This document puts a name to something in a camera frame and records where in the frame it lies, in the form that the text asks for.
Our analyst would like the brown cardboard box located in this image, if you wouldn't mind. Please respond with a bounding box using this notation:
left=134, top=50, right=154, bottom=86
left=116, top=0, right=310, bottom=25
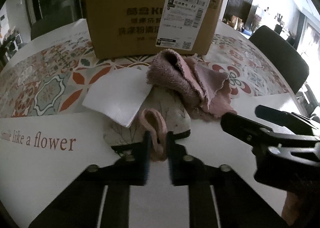
left=81, top=0, right=225, bottom=60

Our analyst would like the white folded napkin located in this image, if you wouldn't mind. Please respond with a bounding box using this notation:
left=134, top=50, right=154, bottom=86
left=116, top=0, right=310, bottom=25
left=82, top=69, right=153, bottom=128

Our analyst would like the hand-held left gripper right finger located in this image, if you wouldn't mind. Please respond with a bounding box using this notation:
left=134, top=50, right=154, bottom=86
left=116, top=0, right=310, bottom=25
left=166, top=131, right=288, bottom=228

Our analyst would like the beige floral pouch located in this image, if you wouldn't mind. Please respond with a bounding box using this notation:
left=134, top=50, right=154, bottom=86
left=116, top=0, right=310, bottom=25
left=103, top=87, right=192, bottom=154

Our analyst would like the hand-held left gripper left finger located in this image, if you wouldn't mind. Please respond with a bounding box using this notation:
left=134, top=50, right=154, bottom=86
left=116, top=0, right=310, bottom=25
left=29, top=130, right=153, bottom=228

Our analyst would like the pink towel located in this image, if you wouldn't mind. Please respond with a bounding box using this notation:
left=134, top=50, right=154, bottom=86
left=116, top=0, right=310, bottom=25
left=146, top=49, right=238, bottom=121

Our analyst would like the pink hair tie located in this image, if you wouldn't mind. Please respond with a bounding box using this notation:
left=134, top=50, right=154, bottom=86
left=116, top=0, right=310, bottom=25
left=139, top=108, right=167, bottom=162

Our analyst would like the person's right forearm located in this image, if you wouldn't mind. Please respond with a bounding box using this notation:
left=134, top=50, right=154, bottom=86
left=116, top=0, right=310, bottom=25
left=281, top=189, right=304, bottom=227

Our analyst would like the plush flower bouquet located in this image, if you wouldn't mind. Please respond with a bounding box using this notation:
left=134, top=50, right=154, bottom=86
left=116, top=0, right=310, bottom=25
left=0, top=26, right=19, bottom=41

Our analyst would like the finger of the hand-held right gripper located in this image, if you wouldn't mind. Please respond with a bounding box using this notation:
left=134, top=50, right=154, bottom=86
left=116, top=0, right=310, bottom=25
left=220, top=113, right=320, bottom=148
left=255, top=105, right=320, bottom=135

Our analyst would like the dark dining chair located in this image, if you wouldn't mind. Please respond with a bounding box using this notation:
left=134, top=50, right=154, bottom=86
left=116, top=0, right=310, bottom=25
left=30, top=16, right=83, bottom=41
left=249, top=25, right=310, bottom=95

